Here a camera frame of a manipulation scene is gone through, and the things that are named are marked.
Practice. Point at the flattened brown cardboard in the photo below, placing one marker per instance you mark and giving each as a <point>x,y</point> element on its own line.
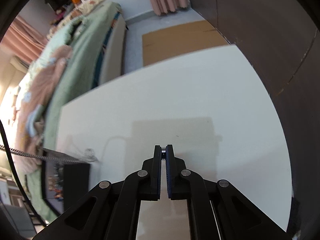
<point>179,39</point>

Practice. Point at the light green pillow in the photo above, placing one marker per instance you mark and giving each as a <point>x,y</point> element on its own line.
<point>64,36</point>

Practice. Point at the jewelry pile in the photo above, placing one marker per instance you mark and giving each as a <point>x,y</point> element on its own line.
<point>55,183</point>

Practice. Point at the pink floral fleece blanket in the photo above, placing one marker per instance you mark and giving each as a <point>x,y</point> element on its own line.
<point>30,126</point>

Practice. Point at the pink curtain by window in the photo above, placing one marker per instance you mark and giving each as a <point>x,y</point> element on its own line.
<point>24,41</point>

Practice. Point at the green sheeted bed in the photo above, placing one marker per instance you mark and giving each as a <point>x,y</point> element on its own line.
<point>87,68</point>

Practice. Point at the black square jewelry box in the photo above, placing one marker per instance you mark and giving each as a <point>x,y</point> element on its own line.
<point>75,180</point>

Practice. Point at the white low table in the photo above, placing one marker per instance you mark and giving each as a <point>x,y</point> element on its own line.
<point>213,108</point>

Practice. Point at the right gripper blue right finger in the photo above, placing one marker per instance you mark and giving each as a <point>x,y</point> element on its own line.
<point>184,184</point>

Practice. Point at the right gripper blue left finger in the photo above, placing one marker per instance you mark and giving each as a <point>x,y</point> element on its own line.
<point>143,185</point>

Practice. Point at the floral window seat cushion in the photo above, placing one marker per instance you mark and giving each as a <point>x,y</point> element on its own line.
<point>83,8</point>

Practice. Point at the dark brown wardrobe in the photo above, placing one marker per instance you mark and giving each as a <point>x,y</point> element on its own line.
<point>281,41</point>

